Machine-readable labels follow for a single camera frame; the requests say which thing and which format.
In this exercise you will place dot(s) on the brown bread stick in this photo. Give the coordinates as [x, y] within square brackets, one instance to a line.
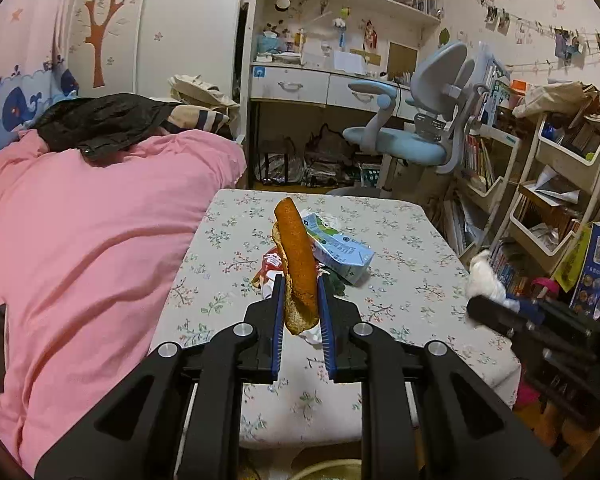
[295, 250]

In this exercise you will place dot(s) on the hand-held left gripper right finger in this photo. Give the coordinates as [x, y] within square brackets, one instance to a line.
[325, 330]

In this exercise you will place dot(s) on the white bookshelf with books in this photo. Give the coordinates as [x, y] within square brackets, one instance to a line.
[480, 160]

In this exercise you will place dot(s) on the pink duvet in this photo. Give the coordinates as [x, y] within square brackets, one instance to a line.
[80, 260]

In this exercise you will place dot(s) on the red white snack wrapper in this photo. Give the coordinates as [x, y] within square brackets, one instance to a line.
[269, 270]

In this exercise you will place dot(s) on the white wardrobe with tree decal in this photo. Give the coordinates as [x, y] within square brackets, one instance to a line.
[180, 20]

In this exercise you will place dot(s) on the blue paper bag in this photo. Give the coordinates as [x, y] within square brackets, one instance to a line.
[597, 270]

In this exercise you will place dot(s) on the beige canvas bag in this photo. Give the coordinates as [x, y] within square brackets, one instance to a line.
[200, 87]

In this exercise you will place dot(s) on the floral tablecloth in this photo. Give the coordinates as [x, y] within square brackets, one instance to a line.
[405, 260]

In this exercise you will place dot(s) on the striped beige pillow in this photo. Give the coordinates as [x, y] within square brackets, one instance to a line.
[200, 117]

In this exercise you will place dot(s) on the blue milk carton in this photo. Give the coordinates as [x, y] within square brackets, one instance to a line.
[342, 255]

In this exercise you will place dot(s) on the blue grey desk chair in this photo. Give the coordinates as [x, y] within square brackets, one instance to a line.
[395, 140]

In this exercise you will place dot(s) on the whale print curtain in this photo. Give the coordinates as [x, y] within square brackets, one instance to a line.
[20, 60]

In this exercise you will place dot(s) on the white plush toy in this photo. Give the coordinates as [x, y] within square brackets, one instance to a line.
[485, 275]

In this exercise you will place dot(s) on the white desk with drawers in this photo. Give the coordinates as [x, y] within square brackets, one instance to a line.
[300, 85]

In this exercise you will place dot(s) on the black jacket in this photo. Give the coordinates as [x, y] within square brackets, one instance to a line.
[105, 120]

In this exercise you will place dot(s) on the plastic bags under desk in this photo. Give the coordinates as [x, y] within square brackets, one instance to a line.
[325, 160]

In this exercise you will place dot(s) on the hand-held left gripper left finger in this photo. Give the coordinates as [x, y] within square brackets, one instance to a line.
[278, 330]

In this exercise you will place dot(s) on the white wall shelf unit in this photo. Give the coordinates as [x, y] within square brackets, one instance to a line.
[360, 10]

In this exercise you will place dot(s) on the white storage cart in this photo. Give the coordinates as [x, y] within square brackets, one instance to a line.
[565, 160]

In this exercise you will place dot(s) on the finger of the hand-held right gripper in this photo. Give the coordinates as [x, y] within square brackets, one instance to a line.
[495, 315]

